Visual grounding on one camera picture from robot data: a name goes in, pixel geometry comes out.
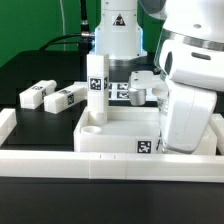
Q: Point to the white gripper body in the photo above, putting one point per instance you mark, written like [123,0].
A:
[184,116]

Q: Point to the white desk top tray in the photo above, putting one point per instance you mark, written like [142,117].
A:
[127,130]

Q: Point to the white fiducial marker sheet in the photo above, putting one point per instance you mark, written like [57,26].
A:
[118,91]

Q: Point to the white U-shaped fence frame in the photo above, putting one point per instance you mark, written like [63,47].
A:
[98,165]

